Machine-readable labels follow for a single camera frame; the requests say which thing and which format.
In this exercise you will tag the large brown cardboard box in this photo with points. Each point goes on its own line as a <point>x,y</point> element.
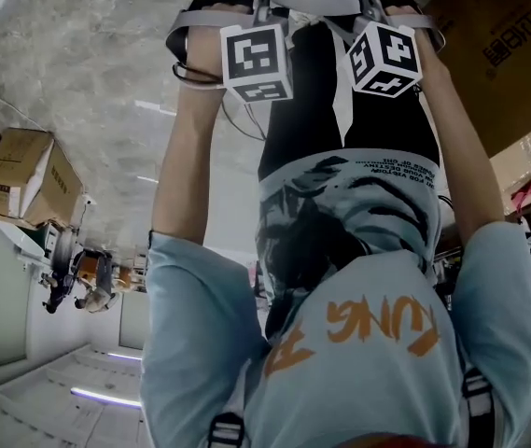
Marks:
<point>493,63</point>

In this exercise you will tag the person's bare neck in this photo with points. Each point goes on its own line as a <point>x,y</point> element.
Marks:
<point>377,441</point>

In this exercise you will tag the person's right hand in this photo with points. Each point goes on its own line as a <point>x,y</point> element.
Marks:
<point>400,0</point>

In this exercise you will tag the stacked small cardboard boxes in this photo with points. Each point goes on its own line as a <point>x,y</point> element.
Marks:
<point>27,180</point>

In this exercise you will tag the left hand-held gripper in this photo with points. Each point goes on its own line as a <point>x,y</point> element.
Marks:
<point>255,59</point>

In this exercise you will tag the person's left forearm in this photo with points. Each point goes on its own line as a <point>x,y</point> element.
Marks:
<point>185,157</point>

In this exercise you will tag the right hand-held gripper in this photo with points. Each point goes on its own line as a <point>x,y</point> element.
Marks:
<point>386,59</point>

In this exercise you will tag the pink cloth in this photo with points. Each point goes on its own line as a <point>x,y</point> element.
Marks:
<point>524,199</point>

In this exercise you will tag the person's light blue shirt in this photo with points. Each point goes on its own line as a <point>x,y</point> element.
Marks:
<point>363,367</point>

